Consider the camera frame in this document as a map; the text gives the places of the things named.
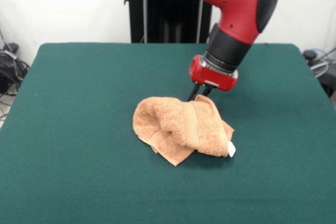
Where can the black upright stand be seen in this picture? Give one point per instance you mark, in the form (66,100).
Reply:
(157,9)

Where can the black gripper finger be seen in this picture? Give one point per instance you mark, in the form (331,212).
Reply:
(208,90)
(193,92)

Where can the dark green table cloth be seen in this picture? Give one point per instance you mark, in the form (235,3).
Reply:
(78,129)

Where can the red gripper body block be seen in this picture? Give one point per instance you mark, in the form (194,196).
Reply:
(212,78)

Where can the orange terry towel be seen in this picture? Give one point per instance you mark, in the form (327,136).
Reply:
(189,127)

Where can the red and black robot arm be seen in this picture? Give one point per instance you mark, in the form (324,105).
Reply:
(236,11)

